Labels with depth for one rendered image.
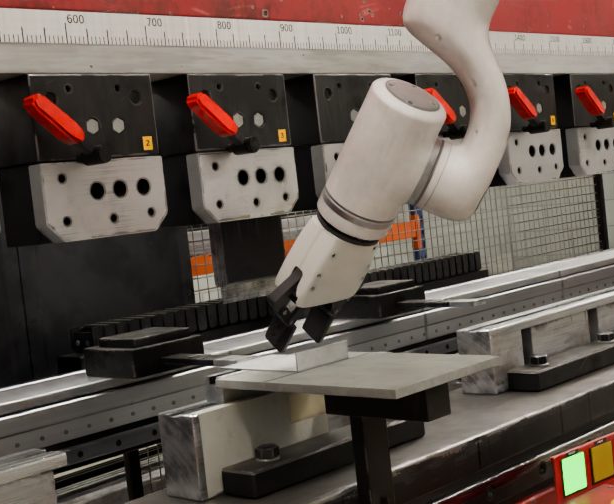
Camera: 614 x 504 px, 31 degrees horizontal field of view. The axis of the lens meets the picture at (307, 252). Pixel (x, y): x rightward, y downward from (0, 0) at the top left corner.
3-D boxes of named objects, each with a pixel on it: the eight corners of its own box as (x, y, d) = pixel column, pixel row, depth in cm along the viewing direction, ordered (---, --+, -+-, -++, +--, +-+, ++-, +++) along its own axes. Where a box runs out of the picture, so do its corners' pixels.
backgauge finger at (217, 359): (212, 384, 132) (207, 342, 131) (85, 376, 150) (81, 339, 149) (284, 365, 140) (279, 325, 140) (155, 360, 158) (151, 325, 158)
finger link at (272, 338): (289, 290, 126) (268, 335, 129) (269, 294, 123) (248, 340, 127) (307, 308, 124) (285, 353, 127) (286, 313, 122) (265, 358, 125)
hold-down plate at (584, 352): (539, 392, 160) (537, 371, 160) (507, 390, 164) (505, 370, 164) (638, 354, 182) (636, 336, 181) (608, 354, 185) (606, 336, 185)
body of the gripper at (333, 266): (362, 191, 127) (324, 268, 132) (299, 199, 119) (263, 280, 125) (406, 230, 123) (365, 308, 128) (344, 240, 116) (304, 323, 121)
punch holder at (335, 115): (329, 208, 136) (314, 73, 135) (280, 213, 142) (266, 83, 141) (406, 198, 147) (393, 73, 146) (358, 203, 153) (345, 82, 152)
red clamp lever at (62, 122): (41, 88, 103) (115, 151, 108) (18, 94, 106) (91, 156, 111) (32, 103, 102) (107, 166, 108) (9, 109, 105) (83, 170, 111)
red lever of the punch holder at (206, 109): (204, 87, 117) (262, 142, 123) (179, 93, 120) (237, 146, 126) (198, 101, 116) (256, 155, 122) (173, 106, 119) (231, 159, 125)
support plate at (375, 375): (396, 399, 107) (395, 389, 107) (215, 388, 125) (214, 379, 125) (502, 364, 120) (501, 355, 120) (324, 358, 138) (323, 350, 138)
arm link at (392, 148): (407, 201, 124) (331, 167, 124) (459, 99, 118) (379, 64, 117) (400, 235, 117) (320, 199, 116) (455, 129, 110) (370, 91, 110)
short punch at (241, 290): (228, 303, 128) (219, 221, 128) (217, 304, 130) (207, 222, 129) (289, 291, 135) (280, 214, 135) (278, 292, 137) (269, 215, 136)
